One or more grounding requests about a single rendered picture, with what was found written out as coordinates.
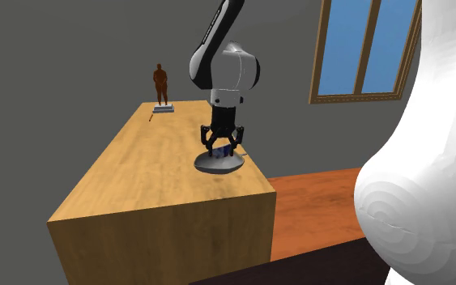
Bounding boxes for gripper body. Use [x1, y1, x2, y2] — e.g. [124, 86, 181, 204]
[210, 104, 237, 138]

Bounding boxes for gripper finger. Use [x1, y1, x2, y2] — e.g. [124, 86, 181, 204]
[226, 125, 245, 157]
[200, 124, 219, 158]

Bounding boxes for blue and white small object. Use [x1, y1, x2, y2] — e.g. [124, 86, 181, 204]
[212, 144, 232, 160]

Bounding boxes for grey shallow dish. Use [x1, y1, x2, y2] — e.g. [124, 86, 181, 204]
[193, 151, 247, 176]

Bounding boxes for light wooden table block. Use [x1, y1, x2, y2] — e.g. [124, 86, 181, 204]
[46, 100, 278, 285]

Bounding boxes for brown human figure statue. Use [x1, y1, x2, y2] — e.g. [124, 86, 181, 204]
[151, 62, 176, 115]

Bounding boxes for wooden framed window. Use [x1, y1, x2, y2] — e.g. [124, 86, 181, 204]
[308, 0, 424, 105]

